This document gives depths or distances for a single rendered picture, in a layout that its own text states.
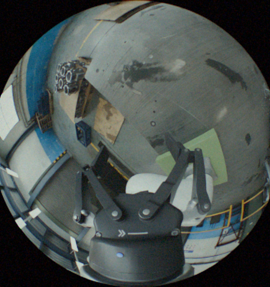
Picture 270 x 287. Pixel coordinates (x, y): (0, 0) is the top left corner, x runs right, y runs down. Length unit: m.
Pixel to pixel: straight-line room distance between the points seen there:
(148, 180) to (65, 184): 5.58
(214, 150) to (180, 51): 0.41
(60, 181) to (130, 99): 5.68
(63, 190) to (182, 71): 5.95
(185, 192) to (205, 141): 0.21
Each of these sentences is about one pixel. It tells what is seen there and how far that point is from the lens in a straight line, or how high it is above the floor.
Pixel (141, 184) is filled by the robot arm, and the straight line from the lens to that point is 0.38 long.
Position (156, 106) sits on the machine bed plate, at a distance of 0.40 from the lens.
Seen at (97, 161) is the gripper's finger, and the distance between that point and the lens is 0.17.
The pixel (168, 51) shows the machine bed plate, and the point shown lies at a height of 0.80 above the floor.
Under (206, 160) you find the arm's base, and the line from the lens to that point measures 0.44.
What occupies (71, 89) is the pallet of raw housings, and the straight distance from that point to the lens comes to 1.48.
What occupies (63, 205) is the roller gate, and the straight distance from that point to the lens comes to 6.00.
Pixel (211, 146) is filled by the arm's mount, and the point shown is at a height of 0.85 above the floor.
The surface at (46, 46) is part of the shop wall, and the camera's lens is 5.11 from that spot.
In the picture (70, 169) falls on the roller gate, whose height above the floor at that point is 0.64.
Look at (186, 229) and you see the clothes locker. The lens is 5.39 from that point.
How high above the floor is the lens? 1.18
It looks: 45 degrees down
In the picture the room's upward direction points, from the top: 143 degrees counter-clockwise
